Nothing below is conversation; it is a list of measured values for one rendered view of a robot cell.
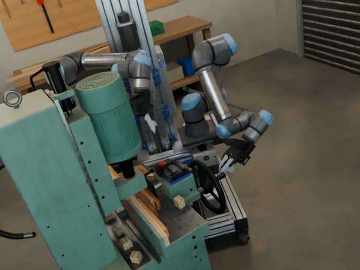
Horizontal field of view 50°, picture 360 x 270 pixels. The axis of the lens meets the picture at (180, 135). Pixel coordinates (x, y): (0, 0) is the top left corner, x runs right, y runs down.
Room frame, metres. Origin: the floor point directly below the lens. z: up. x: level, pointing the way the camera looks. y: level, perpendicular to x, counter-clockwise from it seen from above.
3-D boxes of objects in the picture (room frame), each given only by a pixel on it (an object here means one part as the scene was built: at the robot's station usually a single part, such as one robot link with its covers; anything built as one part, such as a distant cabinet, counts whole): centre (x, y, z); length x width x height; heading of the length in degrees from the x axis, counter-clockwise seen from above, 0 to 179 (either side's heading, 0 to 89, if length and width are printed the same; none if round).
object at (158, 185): (1.40, 0.16, 0.95); 0.09 x 0.07 x 0.09; 24
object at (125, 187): (1.35, 0.26, 1.03); 0.14 x 0.07 x 0.09; 114
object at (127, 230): (1.30, 0.36, 0.76); 0.57 x 0.45 x 0.09; 114
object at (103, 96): (1.35, 0.24, 1.35); 0.18 x 0.18 x 0.31
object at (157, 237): (1.35, 0.28, 0.93); 0.60 x 0.02 x 0.06; 24
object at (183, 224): (1.41, 0.15, 0.87); 0.61 x 0.30 x 0.06; 24
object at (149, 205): (1.36, 0.22, 0.92); 0.23 x 0.02 x 0.04; 24
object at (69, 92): (1.30, 0.37, 1.53); 0.08 x 0.08 x 0.17; 24
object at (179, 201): (1.30, 0.07, 0.92); 0.04 x 0.03 x 0.04; 31
